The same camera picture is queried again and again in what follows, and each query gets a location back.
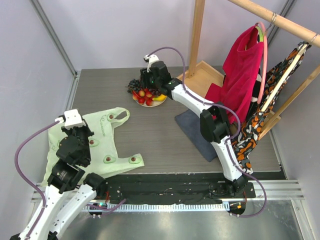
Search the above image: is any dark blue grape bunch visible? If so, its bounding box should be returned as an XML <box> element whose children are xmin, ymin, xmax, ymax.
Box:
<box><xmin>127</xmin><ymin>79</ymin><xmax>143</xmax><ymax>94</ymax></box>

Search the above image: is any green avocado print plastic bag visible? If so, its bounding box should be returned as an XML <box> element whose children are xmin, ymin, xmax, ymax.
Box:
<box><xmin>40</xmin><ymin>106</ymin><xmax>146</xmax><ymax>187</ymax></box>

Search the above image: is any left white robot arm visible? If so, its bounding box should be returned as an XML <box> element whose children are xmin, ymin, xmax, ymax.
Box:
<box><xmin>11</xmin><ymin>117</ymin><xmax>107</xmax><ymax>240</ymax></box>

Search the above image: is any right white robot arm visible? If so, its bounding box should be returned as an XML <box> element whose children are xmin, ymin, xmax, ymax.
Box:
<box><xmin>140</xmin><ymin>58</ymin><xmax>248</xmax><ymax>198</ymax></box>

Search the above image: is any dark red grape bunch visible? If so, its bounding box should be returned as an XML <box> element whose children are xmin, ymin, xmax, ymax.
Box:
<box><xmin>148</xmin><ymin>88</ymin><xmax>161</xmax><ymax>97</ymax></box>

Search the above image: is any yellow banana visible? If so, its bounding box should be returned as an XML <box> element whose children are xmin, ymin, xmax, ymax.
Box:
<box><xmin>152</xmin><ymin>94</ymin><xmax>167</xmax><ymax>102</ymax></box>

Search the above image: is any red strawberries cluster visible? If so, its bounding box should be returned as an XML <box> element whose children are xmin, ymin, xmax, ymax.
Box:
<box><xmin>132</xmin><ymin>90</ymin><xmax>154</xmax><ymax>100</ymax></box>

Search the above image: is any round wooden fruit plate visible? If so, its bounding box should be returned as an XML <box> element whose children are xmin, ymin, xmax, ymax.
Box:
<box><xmin>133</xmin><ymin>96</ymin><xmax>167</xmax><ymax>108</ymax></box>

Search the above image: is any wooden clothes rack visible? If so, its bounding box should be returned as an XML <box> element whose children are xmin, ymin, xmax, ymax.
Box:
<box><xmin>185</xmin><ymin>0</ymin><xmax>320</xmax><ymax>138</ymax></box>

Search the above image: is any dark blue folded cloth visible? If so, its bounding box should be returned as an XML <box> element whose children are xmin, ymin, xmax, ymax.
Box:
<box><xmin>174</xmin><ymin>109</ymin><xmax>218</xmax><ymax>163</ymax></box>

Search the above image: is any red shirt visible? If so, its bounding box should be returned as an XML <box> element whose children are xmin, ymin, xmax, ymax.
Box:
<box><xmin>205</xmin><ymin>26</ymin><xmax>264</xmax><ymax>123</ymax></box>

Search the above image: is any pink plastic hanger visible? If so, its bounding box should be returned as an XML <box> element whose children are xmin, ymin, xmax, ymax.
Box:
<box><xmin>255</xmin><ymin>21</ymin><xmax>268</xmax><ymax>104</ymax></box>

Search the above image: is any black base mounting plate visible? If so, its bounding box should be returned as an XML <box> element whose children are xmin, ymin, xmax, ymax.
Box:
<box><xmin>94</xmin><ymin>173</ymin><xmax>256</xmax><ymax>205</ymax></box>

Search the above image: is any orange black patterned garment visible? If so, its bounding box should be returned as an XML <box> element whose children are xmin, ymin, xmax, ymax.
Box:
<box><xmin>231</xmin><ymin>41</ymin><xmax>307</xmax><ymax>175</ymax></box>

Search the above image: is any wooden hanger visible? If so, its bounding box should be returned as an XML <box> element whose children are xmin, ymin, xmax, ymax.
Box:
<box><xmin>261</xmin><ymin>43</ymin><xmax>310</xmax><ymax>112</ymax></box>

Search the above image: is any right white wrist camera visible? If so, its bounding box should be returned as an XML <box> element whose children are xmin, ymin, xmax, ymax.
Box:
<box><xmin>143</xmin><ymin>54</ymin><xmax>160</xmax><ymax>73</ymax></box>

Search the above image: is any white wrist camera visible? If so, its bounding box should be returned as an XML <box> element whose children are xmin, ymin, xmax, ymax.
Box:
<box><xmin>54</xmin><ymin>109</ymin><xmax>86</xmax><ymax>130</ymax></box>
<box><xmin>143</xmin><ymin>54</ymin><xmax>160</xmax><ymax>73</ymax></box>

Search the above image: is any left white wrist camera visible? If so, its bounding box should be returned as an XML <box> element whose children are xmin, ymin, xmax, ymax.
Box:
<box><xmin>54</xmin><ymin>109</ymin><xmax>86</xmax><ymax>130</ymax></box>

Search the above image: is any aluminium corner frame profile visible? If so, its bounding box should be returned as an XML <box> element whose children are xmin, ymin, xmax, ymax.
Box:
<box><xmin>29</xmin><ymin>0</ymin><xmax>78</xmax><ymax>78</ymax></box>

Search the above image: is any white slotted cable duct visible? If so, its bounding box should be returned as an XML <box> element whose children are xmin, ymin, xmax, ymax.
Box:
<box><xmin>79</xmin><ymin>202</ymin><xmax>230</xmax><ymax>213</ymax></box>

